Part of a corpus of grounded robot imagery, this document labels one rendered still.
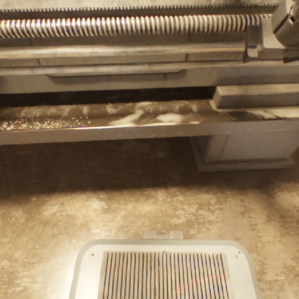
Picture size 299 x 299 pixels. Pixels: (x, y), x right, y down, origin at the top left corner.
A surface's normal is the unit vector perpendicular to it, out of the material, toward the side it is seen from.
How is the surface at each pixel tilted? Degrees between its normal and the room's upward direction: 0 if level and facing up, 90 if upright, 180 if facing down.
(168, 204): 0
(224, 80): 90
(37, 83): 90
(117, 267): 0
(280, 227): 0
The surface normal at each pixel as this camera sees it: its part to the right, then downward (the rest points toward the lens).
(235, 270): 0.00, -0.63
